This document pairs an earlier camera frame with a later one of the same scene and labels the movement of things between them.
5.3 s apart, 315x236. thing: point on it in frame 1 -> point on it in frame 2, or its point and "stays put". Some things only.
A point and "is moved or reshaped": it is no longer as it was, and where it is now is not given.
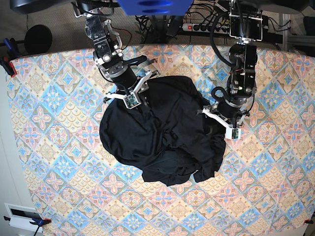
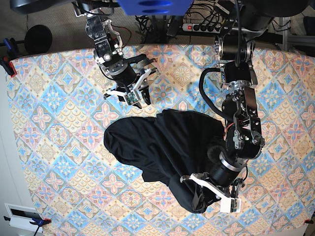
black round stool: (38, 39) stays put
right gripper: (229, 112) -> (226, 176)
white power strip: (221, 29) stays put
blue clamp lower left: (38, 222) stays put
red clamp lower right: (308, 221) stays put
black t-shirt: (169, 137) is moved or reshaped
